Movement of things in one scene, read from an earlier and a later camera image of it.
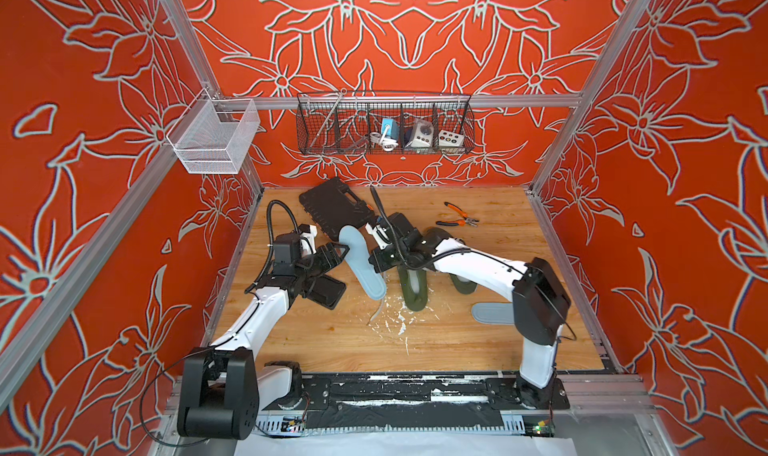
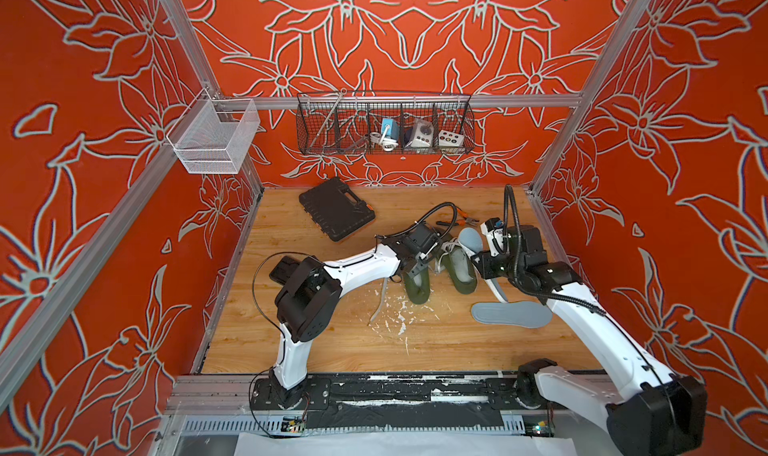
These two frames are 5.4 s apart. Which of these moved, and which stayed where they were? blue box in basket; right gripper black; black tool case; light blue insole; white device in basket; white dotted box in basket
Moved: light blue insole; right gripper black
Stayed: black tool case; white dotted box in basket; white device in basket; blue box in basket
